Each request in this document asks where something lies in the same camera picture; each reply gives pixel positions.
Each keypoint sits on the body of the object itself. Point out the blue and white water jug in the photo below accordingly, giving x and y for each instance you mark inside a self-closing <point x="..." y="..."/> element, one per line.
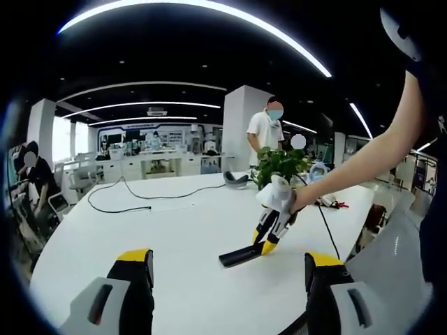
<point x="319" y="171"/>

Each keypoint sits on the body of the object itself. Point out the spare hand-held gripper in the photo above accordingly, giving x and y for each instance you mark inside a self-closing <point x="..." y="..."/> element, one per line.
<point x="330" y="201"/>

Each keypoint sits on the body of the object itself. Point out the ceiling air conditioner unit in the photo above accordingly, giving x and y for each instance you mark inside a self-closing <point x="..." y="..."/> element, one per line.
<point x="158" y="111"/>

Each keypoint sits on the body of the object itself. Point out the green potted plant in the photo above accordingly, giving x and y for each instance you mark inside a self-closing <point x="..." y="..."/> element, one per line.
<point x="279" y="164"/>

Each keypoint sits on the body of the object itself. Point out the black remote control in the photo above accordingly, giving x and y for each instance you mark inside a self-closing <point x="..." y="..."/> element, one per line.
<point x="237" y="258"/>

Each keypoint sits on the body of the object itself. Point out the grey mesh office chair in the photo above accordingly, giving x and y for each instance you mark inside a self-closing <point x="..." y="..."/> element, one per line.
<point x="384" y="251"/>

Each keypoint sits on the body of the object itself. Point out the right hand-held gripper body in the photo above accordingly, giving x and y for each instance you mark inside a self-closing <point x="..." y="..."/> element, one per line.
<point x="276" y="195"/>

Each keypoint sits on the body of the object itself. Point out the person's right hand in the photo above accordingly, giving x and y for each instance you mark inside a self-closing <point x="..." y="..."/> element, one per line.
<point x="304" y="200"/>

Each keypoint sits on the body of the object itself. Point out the grey worn device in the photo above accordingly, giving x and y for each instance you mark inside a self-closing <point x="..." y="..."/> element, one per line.
<point x="391" y="21"/>

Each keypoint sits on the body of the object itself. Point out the white power strip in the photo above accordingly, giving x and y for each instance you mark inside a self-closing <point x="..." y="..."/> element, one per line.
<point x="173" y="206"/>

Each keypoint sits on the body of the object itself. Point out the white cabinet row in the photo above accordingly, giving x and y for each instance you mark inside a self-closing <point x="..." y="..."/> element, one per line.
<point x="132" y="164"/>

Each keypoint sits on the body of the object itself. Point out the white office chair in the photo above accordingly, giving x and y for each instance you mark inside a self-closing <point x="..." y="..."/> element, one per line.
<point x="59" y="204"/>

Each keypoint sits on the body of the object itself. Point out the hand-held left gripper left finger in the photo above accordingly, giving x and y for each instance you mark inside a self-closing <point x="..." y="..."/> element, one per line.
<point x="136" y="296"/>

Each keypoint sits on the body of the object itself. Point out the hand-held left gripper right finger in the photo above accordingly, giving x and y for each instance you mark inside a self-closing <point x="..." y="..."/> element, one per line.
<point x="319" y="296"/>

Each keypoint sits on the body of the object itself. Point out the ceiling light strip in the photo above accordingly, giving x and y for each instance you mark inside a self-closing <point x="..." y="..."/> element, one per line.
<point x="361" y="120"/>
<point x="307" y="54"/>
<point x="157" y="103"/>

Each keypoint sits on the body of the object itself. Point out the grey neck massager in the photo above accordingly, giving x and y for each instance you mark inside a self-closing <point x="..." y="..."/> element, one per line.
<point x="235" y="180"/>

